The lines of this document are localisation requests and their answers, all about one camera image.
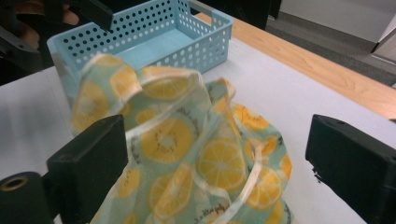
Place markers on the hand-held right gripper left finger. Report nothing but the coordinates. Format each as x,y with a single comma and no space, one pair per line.
90,168

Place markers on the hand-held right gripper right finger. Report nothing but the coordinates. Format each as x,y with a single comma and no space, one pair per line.
358,168

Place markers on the blue perforated plastic basket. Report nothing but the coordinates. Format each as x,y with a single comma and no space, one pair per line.
168,43

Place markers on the lemon print cloth bag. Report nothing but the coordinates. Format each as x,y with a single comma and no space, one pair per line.
186,155

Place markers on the white table mat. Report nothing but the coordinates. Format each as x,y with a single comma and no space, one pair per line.
280,93

